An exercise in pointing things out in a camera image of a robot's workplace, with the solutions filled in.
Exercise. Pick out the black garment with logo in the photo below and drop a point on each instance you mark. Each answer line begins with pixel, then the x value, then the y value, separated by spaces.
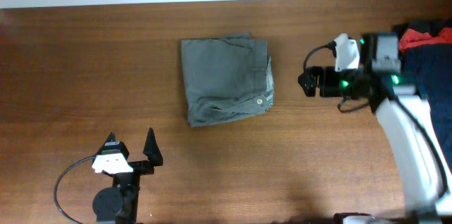
pixel 431 26

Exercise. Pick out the navy blue t-shirt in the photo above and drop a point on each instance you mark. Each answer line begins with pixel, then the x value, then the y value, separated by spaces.
pixel 431 64

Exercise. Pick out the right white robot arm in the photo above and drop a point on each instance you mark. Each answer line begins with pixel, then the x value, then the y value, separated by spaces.
pixel 370 70

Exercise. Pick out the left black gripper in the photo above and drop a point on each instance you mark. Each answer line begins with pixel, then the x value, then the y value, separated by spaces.
pixel 153 155

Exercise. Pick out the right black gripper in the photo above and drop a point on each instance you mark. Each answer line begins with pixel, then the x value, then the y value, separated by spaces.
pixel 325 87

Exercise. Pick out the red garment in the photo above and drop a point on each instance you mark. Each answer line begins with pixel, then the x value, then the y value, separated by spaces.
pixel 411 39

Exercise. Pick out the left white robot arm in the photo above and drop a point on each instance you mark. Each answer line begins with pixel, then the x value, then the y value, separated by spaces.
pixel 119 203

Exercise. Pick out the grey shorts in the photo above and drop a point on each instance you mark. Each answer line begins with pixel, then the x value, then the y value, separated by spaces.
pixel 226 79

